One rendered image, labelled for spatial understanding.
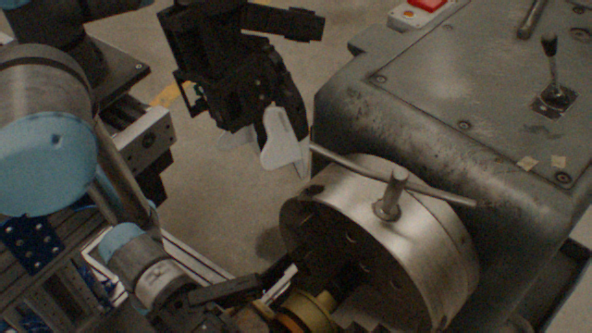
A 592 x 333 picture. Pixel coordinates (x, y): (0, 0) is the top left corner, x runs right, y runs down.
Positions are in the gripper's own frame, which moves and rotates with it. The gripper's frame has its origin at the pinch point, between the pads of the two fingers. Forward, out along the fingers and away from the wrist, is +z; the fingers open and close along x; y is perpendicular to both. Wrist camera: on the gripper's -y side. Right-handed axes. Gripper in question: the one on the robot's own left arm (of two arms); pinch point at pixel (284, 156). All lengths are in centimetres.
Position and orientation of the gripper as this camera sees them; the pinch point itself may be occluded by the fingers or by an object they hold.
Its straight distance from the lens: 56.1
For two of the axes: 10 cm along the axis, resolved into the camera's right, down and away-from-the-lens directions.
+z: 2.4, 7.8, 5.8
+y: -6.9, 5.6, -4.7
